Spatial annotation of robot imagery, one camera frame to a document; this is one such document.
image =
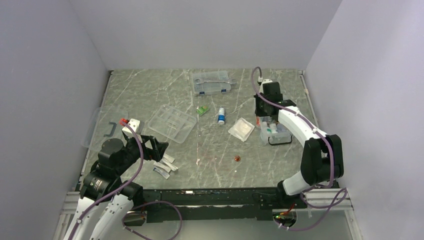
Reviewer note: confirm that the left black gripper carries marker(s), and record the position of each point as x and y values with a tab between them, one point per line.
156	151

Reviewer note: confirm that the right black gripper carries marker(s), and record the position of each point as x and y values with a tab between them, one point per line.
258	112

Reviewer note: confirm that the small white pill bottle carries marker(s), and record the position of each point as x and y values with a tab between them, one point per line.
264	127

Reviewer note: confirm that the clear first aid box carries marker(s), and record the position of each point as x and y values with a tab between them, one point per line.
283	137

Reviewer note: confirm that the white gauze pad packet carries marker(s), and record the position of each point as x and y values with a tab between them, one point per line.
242	129

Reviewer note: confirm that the white bottle blue label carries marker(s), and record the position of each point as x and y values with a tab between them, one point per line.
221	116

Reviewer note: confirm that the small green box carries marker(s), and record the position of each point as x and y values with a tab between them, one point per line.
201	110

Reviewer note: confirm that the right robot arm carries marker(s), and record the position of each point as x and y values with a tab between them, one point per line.
322	156

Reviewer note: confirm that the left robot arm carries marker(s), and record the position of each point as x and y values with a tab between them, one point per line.
104	197

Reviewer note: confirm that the white sachet top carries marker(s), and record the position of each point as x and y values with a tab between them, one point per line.
168	158

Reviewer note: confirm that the blue printed sachet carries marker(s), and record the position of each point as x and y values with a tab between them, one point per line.
162	172

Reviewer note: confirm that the clear divided organizer tray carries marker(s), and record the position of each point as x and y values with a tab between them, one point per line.
172	123

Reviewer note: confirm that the clear screw box blue latches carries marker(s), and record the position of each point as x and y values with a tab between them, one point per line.
212	82

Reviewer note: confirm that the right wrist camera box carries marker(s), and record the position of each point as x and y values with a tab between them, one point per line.
262	81

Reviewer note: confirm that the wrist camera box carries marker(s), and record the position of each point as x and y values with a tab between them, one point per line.
262	81
131	124

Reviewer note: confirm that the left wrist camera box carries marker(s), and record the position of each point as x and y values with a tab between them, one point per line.
131	124

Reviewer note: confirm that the black base frame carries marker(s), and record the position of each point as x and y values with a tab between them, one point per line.
161	205

